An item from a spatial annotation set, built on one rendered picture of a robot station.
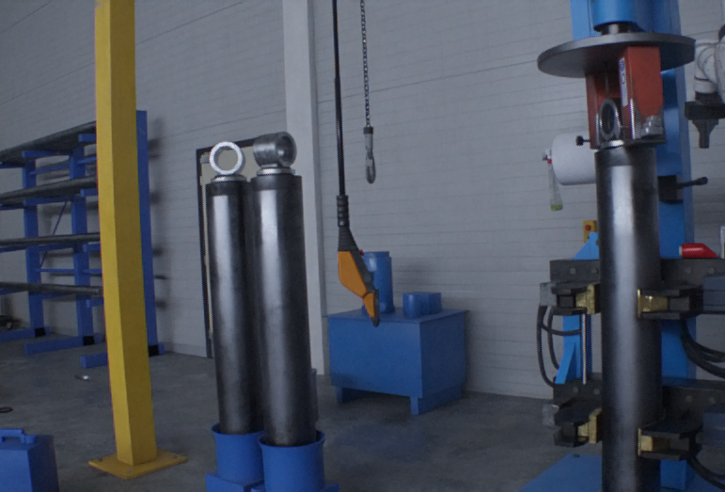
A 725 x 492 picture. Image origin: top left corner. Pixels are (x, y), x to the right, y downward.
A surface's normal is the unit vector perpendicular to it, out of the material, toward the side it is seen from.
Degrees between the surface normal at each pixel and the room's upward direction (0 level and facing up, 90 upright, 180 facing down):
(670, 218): 90
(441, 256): 90
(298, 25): 90
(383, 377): 90
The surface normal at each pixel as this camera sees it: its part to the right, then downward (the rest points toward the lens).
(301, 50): -0.62, 0.05
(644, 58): -0.01, 0.02
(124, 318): 0.78, -0.02
